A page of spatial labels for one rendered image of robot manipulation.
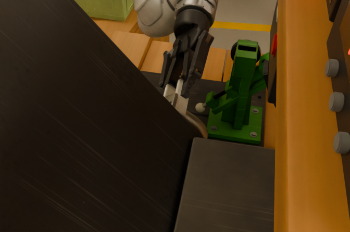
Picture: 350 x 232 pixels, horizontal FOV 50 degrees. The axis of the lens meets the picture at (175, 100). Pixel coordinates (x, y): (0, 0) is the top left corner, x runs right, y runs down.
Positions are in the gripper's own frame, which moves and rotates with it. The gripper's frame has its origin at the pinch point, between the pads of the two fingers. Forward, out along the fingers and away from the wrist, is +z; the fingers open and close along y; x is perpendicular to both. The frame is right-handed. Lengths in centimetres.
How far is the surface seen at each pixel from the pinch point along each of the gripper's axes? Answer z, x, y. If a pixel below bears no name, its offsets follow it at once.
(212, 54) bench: -45, 34, -31
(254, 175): 14.8, 5.3, 16.7
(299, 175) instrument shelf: 26, -20, 40
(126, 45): -42, 10, -50
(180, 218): 23.5, -3.0, 11.7
